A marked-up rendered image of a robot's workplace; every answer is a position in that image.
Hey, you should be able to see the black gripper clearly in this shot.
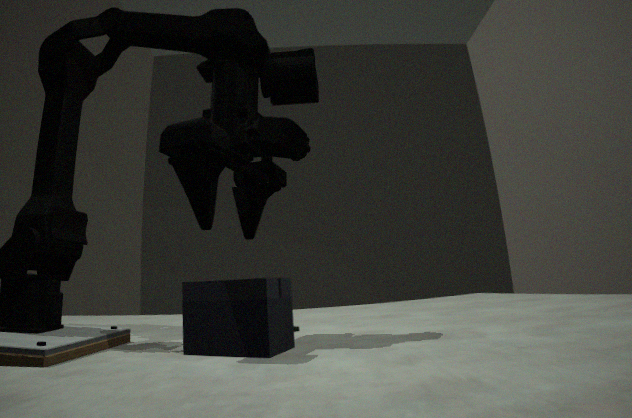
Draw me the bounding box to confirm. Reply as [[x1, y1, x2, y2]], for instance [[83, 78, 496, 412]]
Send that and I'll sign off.
[[159, 95, 287, 239]]

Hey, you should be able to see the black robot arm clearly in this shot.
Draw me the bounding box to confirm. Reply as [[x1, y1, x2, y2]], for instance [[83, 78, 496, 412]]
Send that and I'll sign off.
[[0, 7, 319, 334]]

